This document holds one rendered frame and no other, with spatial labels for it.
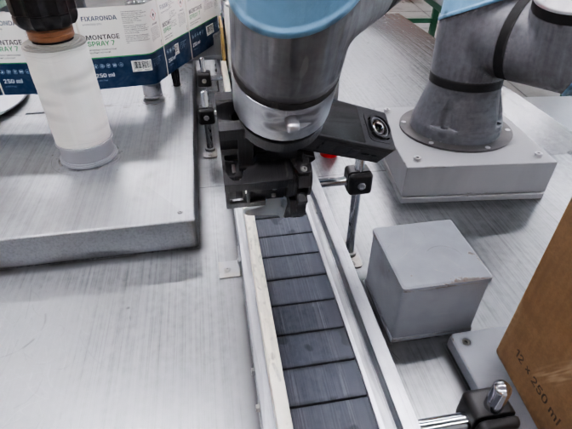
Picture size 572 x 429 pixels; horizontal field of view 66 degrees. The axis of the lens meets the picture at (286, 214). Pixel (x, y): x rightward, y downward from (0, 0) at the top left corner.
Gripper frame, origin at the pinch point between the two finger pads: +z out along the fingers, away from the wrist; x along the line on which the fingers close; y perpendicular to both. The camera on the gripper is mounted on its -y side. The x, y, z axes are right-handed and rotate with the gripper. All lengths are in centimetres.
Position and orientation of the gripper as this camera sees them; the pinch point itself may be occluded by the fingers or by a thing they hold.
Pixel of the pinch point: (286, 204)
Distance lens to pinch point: 53.0
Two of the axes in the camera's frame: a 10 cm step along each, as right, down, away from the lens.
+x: 1.5, 9.2, -3.7
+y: -9.9, 1.0, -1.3
